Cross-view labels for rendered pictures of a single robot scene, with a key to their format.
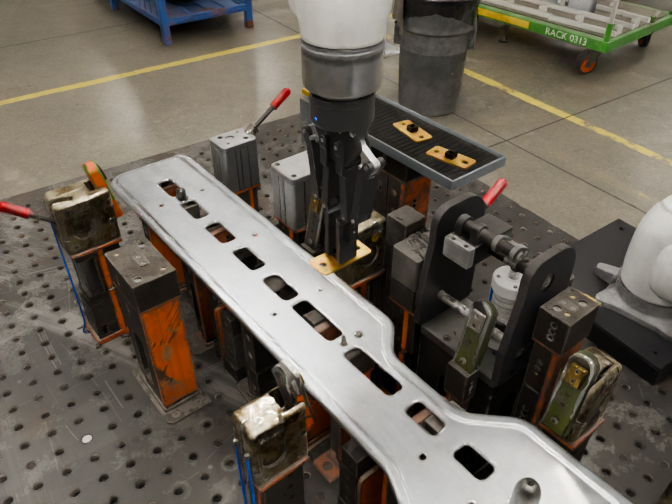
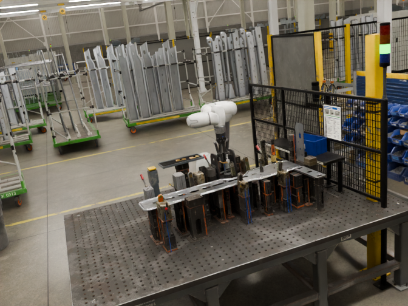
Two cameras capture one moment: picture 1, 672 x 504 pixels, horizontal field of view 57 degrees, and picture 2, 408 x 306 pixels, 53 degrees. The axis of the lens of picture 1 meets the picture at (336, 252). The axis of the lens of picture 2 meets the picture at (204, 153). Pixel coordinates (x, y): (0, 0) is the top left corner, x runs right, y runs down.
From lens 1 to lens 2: 3.00 m
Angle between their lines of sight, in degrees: 68
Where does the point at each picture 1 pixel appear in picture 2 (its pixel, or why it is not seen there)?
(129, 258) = (192, 198)
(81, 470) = (221, 245)
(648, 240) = (204, 163)
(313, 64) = (223, 128)
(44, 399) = (195, 254)
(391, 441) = (248, 178)
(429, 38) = not seen: outside the picture
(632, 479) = not seen: hidden behind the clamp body
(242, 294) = (207, 190)
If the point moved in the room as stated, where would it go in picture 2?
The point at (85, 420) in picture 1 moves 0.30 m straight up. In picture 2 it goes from (205, 247) to (200, 209)
